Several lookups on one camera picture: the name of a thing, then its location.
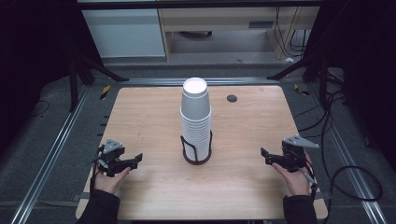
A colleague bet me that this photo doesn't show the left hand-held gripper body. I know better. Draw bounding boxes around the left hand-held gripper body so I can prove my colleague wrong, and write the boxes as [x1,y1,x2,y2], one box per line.
[97,138,132,178]

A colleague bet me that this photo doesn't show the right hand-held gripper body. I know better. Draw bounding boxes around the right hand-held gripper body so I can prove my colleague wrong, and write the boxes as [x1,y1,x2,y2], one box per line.
[273,134,320,173]

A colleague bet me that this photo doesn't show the black wire cup holder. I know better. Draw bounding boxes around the black wire cup holder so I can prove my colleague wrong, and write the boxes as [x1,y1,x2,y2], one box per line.
[179,130,214,166]

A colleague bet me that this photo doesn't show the stack of white paper cups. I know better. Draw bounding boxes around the stack of white paper cups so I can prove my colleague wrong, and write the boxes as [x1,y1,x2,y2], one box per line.
[179,105,213,162]

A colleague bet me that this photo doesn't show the person's left hand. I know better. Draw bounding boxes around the person's left hand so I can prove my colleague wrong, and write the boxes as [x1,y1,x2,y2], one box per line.
[92,166,133,196]

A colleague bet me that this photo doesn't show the person's right hand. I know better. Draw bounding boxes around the person's right hand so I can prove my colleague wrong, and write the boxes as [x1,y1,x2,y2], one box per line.
[272,154,315,197]

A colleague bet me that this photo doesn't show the yellow black tape strip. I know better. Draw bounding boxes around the yellow black tape strip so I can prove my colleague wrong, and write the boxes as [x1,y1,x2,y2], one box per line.
[99,84,112,101]
[293,82,311,97]

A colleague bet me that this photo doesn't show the black metal stand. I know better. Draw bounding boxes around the black metal stand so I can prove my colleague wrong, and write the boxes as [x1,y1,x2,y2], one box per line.
[266,46,345,110]
[67,46,131,114]

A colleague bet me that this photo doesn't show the white cabinet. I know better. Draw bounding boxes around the white cabinet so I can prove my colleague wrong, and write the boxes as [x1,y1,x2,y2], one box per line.
[80,7,166,59]

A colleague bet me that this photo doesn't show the left hand-held gripper cable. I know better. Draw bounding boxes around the left hand-held gripper cable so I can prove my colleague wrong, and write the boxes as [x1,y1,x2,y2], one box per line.
[89,148,106,192]

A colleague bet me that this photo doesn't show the hand-held gripper cable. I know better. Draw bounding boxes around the hand-held gripper cable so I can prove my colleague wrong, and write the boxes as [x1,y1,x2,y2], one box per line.
[89,148,106,192]
[297,155,320,200]

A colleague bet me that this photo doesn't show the right hand-held gripper cable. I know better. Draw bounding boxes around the right hand-held gripper cable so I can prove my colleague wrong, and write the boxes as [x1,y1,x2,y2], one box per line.
[297,155,320,200]

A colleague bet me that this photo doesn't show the aluminium floor rail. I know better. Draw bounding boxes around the aluminium floor rail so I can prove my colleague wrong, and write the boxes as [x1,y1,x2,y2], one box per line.
[122,77,281,87]
[306,83,389,224]
[9,84,92,224]

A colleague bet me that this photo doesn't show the black looped floor cable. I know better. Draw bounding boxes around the black looped floor cable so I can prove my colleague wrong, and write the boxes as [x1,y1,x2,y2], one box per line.
[321,164,384,224]

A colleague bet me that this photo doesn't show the hanging black desk cables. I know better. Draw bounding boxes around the hanging black desk cables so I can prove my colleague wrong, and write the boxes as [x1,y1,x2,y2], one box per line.
[273,6,311,59]

